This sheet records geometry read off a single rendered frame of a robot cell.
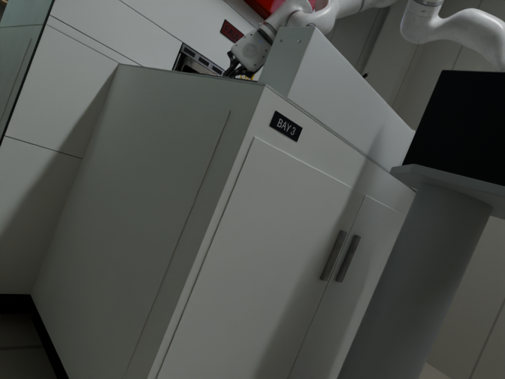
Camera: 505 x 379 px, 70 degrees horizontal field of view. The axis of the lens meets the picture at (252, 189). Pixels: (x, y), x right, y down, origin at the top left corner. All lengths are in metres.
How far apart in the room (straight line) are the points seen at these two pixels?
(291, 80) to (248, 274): 0.39
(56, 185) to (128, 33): 0.49
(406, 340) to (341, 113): 0.52
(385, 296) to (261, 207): 0.38
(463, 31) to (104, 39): 1.04
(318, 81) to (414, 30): 0.68
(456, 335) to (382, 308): 1.69
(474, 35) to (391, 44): 1.83
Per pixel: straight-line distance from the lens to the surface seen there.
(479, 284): 2.55
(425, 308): 0.90
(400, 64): 2.97
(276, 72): 0.73
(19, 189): 1.16
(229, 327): 0.80
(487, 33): 1.30
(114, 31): 1.17
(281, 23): 1.16
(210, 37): 1.33
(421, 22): 1.36
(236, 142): 0.63
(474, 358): 2.58
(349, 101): 0.84
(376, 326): 0.92
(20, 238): 1.21
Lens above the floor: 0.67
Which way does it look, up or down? 2 degrees down
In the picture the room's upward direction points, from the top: 22 degrees clockwise
